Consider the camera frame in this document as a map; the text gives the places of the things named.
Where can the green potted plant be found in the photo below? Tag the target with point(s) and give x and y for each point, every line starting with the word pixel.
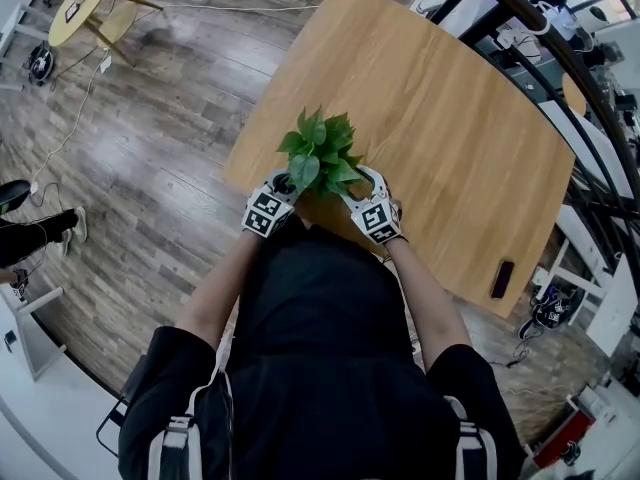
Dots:
pixel 320 153

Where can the person's left forearm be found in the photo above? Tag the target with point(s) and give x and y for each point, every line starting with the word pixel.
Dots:
pixel 215 293

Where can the black patterned device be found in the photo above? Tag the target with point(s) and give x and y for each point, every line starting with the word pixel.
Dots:
pixel 41 63
pixel 550 315

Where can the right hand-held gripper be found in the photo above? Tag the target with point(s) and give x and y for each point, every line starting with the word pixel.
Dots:
pixel 377 220

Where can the person's right forearm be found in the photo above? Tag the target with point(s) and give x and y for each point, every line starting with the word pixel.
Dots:
pixel 430 303

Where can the red cabinet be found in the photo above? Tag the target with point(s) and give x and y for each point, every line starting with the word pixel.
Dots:
pixel 565 440

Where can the person's right hand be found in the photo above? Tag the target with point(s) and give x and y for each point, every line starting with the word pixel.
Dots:
pixel 398 210

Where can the black smartphone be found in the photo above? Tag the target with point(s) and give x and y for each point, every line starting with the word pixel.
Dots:
pixel 502 280

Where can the long white desk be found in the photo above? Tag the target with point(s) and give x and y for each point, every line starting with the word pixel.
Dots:
pixel 590 133

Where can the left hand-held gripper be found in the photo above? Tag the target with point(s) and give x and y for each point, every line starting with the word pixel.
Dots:
pixel 267 215

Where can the round yellow side table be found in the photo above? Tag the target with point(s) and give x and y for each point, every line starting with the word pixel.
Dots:
pixel 82 3

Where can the person's black clothing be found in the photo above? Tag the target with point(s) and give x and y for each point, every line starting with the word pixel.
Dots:
pixel 325 368

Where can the white corner desk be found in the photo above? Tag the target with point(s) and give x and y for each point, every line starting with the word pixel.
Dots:
pixel 60 418

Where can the white desk with side panel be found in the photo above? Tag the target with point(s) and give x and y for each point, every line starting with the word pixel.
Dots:
pixel 615 303

